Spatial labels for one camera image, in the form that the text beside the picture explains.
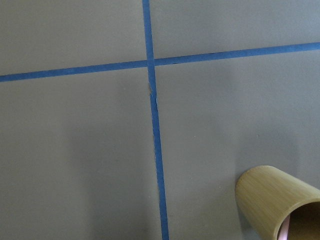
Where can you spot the bamboo wooden cup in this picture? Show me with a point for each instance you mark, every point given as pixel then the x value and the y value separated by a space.
pixel 267 196

